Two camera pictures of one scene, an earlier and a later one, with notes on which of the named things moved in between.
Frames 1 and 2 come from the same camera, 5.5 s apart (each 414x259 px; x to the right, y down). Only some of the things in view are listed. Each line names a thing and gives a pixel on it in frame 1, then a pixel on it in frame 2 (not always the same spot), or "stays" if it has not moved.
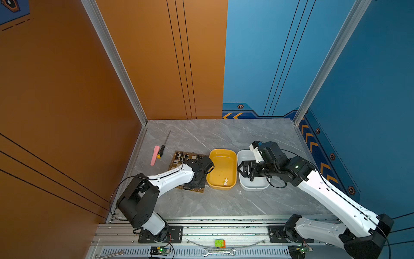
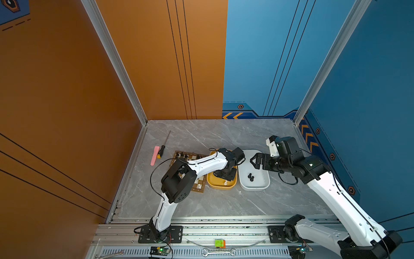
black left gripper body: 201,184 → 226,175
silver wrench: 206,252 stays
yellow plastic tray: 223,176 stays
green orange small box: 220,243 stays
